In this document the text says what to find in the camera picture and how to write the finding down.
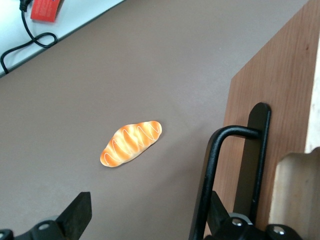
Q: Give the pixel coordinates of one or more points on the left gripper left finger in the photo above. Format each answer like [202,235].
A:
[75,215]

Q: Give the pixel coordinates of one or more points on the orange striped bread roll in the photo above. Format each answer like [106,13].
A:
[131,143]

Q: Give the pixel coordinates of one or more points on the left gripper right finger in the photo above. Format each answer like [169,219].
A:
[237,228]

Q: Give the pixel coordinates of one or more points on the red flat card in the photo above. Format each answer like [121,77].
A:
[43,10]

